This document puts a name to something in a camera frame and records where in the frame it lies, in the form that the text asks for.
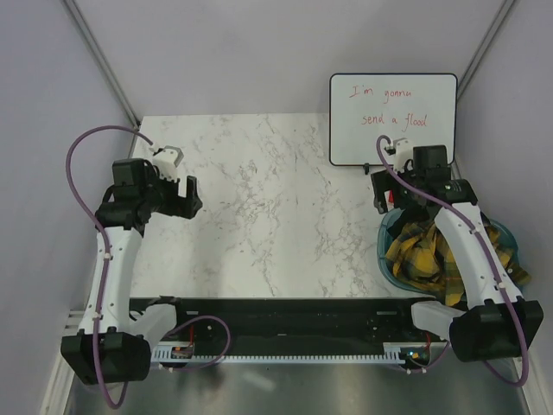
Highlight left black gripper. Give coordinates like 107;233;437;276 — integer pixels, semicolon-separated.
139;166;200;220

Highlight yellow plaid flannel shirt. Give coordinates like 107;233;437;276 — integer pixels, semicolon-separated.
385;215;531;309

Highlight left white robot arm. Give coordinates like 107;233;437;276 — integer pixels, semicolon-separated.
60;150;202;385

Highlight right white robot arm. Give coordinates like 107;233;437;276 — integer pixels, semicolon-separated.
371;140;543;362

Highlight white dry-erase board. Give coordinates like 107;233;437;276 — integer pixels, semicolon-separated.
329;73;458;166

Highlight teal plastic bin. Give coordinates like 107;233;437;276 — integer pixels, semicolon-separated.
377;208;531;295

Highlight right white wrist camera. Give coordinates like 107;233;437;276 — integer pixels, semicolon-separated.
384;137;414;172

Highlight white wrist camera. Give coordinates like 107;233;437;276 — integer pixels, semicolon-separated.
152;146;184;182
384;137;414;172

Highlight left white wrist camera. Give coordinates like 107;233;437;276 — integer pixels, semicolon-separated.
152;146;184;182

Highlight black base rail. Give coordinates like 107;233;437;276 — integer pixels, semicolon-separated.
130;297;440;344

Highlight white slotted cable duct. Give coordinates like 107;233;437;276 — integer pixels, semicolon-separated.
151;342;433;370

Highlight aluminium frame rails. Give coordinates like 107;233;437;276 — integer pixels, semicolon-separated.
61;310;85;337

